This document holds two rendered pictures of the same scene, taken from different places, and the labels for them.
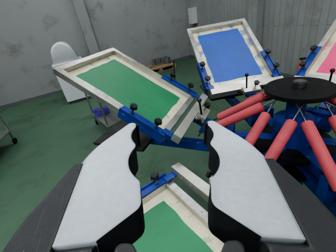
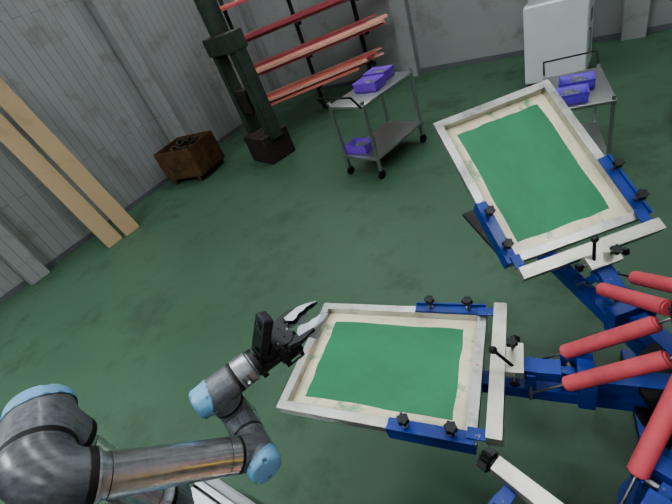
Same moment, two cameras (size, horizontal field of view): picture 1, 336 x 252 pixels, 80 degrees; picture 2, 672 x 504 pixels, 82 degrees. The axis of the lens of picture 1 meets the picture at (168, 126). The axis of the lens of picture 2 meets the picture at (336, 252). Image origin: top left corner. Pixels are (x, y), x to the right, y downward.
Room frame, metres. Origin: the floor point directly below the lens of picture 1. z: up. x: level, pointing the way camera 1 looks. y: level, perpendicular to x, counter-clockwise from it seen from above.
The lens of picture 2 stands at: (-0.12, -0.70, 2.33)
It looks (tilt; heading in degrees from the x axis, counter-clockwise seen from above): 35 degrees down; 64
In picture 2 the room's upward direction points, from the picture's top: 22 degrees counter-clockwise
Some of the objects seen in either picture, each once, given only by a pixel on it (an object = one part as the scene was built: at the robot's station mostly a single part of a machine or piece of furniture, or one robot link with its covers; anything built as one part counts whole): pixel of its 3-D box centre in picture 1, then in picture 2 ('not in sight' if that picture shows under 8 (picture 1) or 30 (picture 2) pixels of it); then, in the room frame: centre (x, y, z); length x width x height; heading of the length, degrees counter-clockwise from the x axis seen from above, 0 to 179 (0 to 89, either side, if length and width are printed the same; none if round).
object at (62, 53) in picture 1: (72, 71); (560, 19); (5.71, 2.27, 0.76); 0.77 x 0.65 x 1.51; 109
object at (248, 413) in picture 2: not in sight; (239, 418); (-0.18, 0.01, 1.56); 0.11 x 0.08 x 0.11; 86
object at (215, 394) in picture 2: not in sight; (217, 391); (-0.18, 0.02, 1.65); 0.11 x 0.08 x 0.09; 176
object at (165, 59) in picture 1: (156, 65); not in sight; (7.26, -0.01, 0.17); 1.18 x 0.82 x 0.33; 110
